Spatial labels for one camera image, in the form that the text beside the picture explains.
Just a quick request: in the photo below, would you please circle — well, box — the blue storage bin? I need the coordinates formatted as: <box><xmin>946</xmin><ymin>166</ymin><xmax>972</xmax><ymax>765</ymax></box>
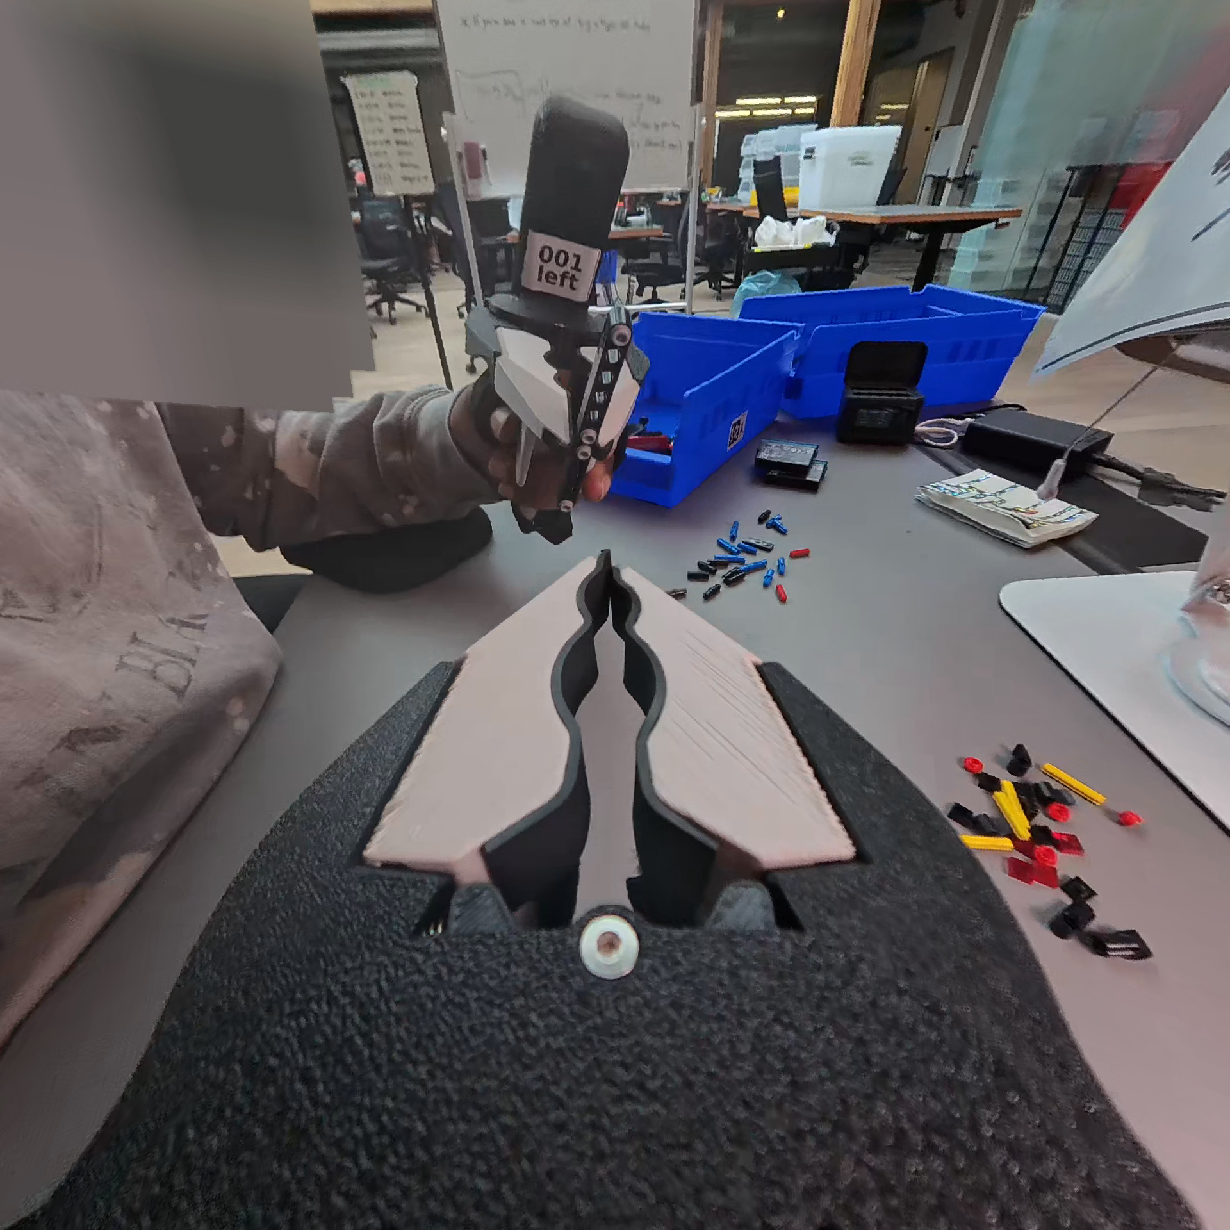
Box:
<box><xmin>735</xmin><ymin>283</ymin><xmax>1047</xmax><ymax>420</ymax></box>

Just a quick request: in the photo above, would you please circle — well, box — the black mesh seat chair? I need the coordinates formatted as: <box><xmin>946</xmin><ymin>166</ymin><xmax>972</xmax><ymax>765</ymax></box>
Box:
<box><xmin>235</xmin><ymin>574</ymin><xmax>310</xmax><ymax>633</ymax></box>

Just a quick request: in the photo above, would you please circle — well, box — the storage drawer rack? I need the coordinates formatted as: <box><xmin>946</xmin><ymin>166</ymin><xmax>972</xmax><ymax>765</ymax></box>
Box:
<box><xmin>1042</xmin><ymin>164</ymin><xmax>1176</xmax><ymax>314</ymax></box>

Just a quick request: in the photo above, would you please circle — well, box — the grey desk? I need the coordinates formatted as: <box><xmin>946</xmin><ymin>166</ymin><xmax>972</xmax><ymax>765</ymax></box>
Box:
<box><xmin>0</xmin><ymin>384</ymin><xmax>1230</xmax><ymax>1230</ymax></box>

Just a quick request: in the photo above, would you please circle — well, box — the white cooler box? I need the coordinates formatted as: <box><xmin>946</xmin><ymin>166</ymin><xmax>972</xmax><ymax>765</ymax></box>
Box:
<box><xmin>799</xmin><ymin>125</ymin><xmax>905</xmax><ymax>212</ymax></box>

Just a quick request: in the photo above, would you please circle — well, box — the whiteboard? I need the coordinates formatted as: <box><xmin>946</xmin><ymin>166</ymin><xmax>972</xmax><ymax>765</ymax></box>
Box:
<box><xmin>436</xmin><ymin>0</ymin><xmax>700</xmax><ymax>193</ymax></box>

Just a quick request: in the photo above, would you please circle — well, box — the white plastic bag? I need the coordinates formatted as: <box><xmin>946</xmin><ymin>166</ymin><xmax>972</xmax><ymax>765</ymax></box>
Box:
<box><xmin>754</xmin><ymin>214</ymin><xmax>836</xmax><ymax>252</ymax></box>

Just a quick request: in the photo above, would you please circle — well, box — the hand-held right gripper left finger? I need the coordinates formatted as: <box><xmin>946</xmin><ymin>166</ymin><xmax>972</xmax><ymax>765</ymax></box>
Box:
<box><xmin>363</xmin><ymin>551</ymin><xmax>612</xmax><ymax>909</ymax></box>

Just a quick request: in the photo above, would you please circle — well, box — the black power adapter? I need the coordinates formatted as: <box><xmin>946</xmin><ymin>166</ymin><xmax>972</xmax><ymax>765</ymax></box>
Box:
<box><xmin>963</xmin><ymin>409</ymin><xmax>1114</xmax><ymax>483</ymax></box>

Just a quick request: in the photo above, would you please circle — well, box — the black power cable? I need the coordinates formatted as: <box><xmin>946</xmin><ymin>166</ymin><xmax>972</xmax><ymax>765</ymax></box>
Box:
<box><xmin>1095</xmin><ymin>451</ymin><xmax>1225</xmax><ymax>511</ymax></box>

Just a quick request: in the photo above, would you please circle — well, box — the black battery case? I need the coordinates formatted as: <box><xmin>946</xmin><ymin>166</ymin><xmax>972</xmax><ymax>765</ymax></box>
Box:
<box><xmin>836</xmin><ymin>341</ymin><xmax>930</xmax><ymax>447</ymax></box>

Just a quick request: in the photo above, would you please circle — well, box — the person's left hand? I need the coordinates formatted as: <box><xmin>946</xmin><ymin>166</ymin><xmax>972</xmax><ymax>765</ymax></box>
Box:
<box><xmin>484</xmin><ymin>409</ymin><xmax>616</xmax><ymax>511</ymax></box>

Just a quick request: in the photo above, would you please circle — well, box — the blue bin with label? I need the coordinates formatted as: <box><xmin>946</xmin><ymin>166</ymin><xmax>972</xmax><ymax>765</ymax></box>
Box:
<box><xmin>607</xmin><ymin>309</ymin><xmax>804</xmax><ymax>508</ymax></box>

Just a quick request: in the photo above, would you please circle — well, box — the black perforated brick beam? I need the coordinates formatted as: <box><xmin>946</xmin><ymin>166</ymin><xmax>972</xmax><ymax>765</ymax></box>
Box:
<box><xmin>559</xmin><ymin>306</ymin><xmax>632</xmax><ymax>513</ymax></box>

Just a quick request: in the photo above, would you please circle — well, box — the pile of blue black pins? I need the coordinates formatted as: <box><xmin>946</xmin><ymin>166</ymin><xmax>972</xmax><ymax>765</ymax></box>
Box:
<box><xmin>686</xmin><ymin>510</ymin><xmax>811</xmax><ymax>605</ymax></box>

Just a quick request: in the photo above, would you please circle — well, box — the black swivel chair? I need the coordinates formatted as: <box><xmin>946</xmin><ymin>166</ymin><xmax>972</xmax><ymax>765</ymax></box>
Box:
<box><xmin>357</xmin><ymin>192</ymin><xmax>430</xmax><ymax>325</ymax></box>
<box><xmin>625</xmin><ymin>192</ymin><xmax>714</xmax><ymax>305</ymax></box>

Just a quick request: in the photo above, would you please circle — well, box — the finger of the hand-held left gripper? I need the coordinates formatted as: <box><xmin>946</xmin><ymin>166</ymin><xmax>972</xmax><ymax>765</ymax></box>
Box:
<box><xmin>585</xmin><ymin>343</ymin><xmax>651</xmax><ymax>460</ymax></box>
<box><xmin>492</xmin><ymin>330</ymin><xmax>580</xmax><ymax>488</ymax></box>

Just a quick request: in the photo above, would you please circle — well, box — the wooden pillar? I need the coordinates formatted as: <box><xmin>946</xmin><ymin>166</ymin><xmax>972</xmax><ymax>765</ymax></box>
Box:
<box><xmin>829</xmin><ymin>0</ymin><xmax>881</xmax><ymax>130</ymax></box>

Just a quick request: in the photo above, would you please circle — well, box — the white base booklet stand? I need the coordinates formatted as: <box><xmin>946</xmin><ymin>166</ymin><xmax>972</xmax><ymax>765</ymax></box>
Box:
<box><xmin>998</xmin><ymin>519</ymin><xmax>1230</xmax><ymax>832</ymax></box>

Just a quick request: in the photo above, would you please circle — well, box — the pile of yellow red black parts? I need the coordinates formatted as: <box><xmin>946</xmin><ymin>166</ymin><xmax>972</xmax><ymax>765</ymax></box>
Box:
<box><xmin>946</xmin><ymin>743</ymin><xmax>1154</xmax><ymax>962</ymax></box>

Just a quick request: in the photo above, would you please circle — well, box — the paper flip chart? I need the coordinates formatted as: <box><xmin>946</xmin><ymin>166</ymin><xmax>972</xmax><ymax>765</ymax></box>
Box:
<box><xmin>342</xmin><ymin>69</ymin><xmax>436</xmax><ymax>198</ymax></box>

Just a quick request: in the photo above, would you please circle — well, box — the thin white cable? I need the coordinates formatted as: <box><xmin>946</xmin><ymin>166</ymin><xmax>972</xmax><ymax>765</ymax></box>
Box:
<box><xmin>1035</xmin><ymin>360</ymin><xmax>1164</xmax><ymax>502</ymax></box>

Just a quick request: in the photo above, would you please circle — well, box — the folded paper map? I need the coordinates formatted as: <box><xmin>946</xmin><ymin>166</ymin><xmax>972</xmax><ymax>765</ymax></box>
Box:
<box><xmin>915</xmin><ymin>469</ymin><xmax>1099</xmax><ymax>549</ymax></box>

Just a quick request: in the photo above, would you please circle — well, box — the black desk mat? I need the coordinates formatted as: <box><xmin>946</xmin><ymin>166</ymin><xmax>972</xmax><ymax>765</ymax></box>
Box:
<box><xmin>922</xmin><ymin>442</ymin><xmax>1214</xmax><ymax>576</ymax></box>

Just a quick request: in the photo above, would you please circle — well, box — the wooden top work table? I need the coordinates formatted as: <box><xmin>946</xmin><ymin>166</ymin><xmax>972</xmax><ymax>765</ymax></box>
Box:
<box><xmin>706</xmin><ymin>196</ymin><xmax>1025</xmax><ymax>292</ymax></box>

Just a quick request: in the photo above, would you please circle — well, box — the instruction booklet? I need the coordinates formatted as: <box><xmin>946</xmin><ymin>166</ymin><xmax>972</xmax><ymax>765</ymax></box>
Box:
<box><xmin>1032</xmin><ymin>97</ymin><xmax>1230</xmax><ymax>381</ymax></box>

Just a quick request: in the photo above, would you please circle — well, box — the teal plastic bag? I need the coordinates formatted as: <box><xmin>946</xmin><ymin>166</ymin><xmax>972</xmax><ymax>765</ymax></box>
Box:
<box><xmin>735</xmin><ymin>270</ymin><xmax>805</xmax><ymax>318</ymax></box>

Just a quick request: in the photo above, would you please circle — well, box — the person's left forearm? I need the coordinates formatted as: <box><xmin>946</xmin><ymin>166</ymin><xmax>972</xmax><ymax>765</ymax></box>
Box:
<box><xmin>158</xmin><ymin>384</ymin><xmax>501</xmax><ymax>554</ymax></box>

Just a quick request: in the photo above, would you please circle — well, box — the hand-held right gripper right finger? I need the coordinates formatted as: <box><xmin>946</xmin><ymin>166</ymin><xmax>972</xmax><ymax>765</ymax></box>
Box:
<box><xmin>615</xmin><ymin>565</ymin><xmax>856</xmax><ymax>926</ymax></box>

